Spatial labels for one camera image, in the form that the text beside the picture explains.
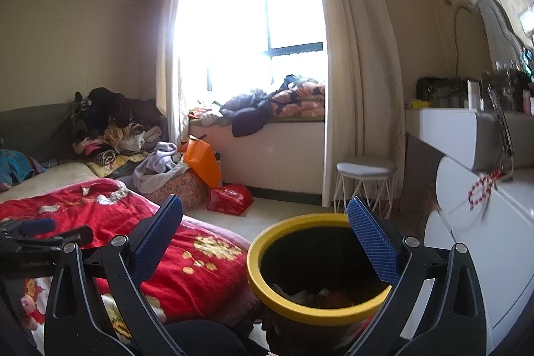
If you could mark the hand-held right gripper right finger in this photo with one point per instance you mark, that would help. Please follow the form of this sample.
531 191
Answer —
373 243

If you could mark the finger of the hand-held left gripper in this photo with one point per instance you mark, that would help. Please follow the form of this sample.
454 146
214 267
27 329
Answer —
79 236
37 226

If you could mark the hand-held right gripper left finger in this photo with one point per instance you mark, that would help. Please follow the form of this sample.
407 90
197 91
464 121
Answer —
156 239

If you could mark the yellow rimmed black trash bin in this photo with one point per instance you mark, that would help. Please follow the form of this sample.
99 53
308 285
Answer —
267 239

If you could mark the bed with grey headboard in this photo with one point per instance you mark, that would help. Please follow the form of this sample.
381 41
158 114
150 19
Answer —
54 176

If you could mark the floral fabric bag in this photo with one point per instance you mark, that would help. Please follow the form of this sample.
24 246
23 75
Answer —
179 189

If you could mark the red floral blanket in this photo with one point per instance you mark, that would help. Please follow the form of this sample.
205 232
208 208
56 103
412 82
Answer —
200 276

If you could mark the blue patterned clothing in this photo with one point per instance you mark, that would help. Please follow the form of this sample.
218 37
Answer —
16 168

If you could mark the pale lavender cloth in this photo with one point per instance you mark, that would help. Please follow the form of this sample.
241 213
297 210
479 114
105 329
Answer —
156 164

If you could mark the red plastic bag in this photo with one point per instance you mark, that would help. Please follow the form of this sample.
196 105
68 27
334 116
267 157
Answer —
229 198

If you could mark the orange paper bag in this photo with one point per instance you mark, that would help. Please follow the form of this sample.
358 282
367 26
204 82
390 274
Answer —
202 162

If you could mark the person's black pants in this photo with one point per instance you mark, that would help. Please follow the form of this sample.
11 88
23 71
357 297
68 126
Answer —
208 339

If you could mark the red bead ornament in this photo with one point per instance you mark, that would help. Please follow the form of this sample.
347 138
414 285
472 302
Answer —
479 189

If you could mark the white dressing table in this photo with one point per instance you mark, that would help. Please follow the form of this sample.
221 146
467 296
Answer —
442 130

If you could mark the pile of clothes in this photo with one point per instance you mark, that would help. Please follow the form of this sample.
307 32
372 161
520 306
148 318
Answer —
104 105

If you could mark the light clothes heap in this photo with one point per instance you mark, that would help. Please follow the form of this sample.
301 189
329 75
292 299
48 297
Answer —
208 116

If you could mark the yellow small box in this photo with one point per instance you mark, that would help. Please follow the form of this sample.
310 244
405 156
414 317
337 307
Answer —
419 104

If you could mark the dark puffer jacket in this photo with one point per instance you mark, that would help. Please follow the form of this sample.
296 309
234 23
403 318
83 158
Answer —
248 112

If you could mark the orange patterned quilt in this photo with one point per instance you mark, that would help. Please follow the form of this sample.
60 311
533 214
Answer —
300 99

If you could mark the metal pot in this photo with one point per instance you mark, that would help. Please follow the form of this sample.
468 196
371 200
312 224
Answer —
448 99

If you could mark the dark bag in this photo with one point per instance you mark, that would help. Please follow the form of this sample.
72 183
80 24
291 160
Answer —
434 87

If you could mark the narrow cream curtain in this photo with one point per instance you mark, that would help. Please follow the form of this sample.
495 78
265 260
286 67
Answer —
167 68

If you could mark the wide cream curtain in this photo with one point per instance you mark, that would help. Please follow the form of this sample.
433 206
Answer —
358 68

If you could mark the white bottle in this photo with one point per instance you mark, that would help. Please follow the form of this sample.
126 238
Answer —
472 95

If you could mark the clear cosmetics organizer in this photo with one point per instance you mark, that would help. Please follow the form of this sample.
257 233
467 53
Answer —
500 89

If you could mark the dark framed window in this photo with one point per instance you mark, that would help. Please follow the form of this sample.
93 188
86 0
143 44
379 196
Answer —
296 47

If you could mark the wavy framed mirror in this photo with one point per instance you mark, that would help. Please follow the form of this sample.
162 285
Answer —
496 30

